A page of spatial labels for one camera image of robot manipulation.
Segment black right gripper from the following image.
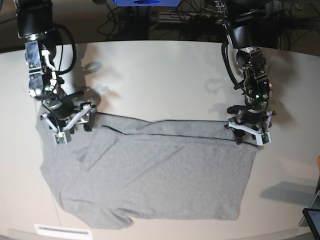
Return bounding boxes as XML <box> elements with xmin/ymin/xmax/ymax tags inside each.
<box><xmin>42</xmin><ymin>90</ymin><xmax>96</xmax><ymax>134</ymax></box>

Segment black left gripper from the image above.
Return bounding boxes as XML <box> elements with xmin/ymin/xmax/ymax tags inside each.
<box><xmin>227</xmin><ymin>101</ymin><xmax>268</xmax><ymax>150</ymax></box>

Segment grey T-shirt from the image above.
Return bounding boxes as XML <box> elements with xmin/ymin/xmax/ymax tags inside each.
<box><xmin>36</xmin><ymin>114</ymin><xmax>259</xmax><ymax>229</ymax></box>

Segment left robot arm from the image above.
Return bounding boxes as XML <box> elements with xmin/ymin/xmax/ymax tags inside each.
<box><xmin>214</xmin><ymin>0</ymin><xmax>273</xmax><ymax>146</ymax></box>

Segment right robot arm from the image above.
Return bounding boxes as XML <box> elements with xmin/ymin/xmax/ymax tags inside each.
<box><xmin>14</xmin><ymin>0</ymin><xmax>96</xmax><ymax>135</ymax></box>

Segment black tablet with stand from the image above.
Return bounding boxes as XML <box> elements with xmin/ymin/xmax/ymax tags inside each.
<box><xmin>298</xmin><ymin>180</ymin><xmax>320</xmax><ymax>240</ymax></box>

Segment white label strip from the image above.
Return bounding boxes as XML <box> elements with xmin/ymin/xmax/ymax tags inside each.
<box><xmin>34</xmin><ymin>224</ymin><xmax>92</xmax><ymax>239</ymax></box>

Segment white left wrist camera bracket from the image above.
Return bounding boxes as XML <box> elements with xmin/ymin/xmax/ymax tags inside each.
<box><xmin>224</xmin><ymin>111</ymin><xmax>276</xmax><ymax>146</ymax></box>

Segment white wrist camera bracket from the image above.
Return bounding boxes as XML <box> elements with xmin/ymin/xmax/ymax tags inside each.
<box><xmin>40</xmin><ymin>102</ymin><xmax>97</xmax><ymax>145</ymax></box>
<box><xmin>224</xmin><ymin>111</ymin><xmax>276</xmax><ymax>146</ymax></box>

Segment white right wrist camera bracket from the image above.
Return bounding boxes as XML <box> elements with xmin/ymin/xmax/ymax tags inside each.
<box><xmin>40</xmin><ymin>102</ymin><xmax>97</xmax><ymax>145</ymax></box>

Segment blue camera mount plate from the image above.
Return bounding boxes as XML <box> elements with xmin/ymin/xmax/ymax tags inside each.
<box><xmin>112</xmin><ymin>0</ymin><xmax>180</xmax><ymax>7</ymax></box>

